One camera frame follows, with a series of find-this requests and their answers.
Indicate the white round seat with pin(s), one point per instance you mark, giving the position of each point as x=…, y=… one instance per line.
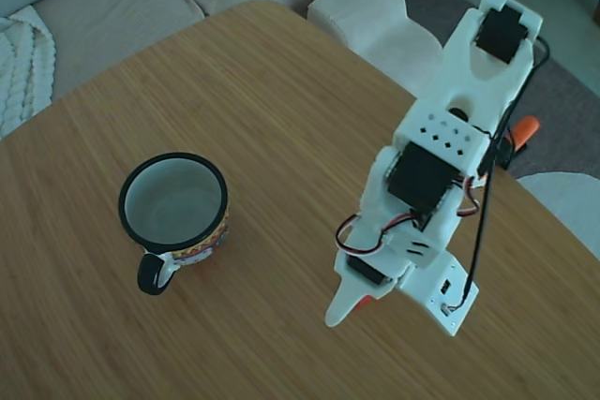
x=562, y=212

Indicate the orange and black clamp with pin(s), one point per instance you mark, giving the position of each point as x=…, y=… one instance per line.
x=525, y=130

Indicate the beige sofa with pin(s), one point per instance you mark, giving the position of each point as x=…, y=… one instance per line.
x=117, y=20

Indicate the red bottle cap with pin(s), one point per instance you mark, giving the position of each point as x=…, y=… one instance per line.
x=365, y=302

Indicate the white knitted blanket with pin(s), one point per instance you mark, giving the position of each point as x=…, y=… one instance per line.
x=19, y=67

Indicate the grey rug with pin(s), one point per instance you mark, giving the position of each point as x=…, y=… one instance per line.
x=562, y=100

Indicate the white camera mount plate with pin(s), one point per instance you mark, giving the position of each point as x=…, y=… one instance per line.
x=431, y=297

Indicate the white enamel mug black rim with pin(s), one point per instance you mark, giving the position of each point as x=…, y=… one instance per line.
x=173, y=203

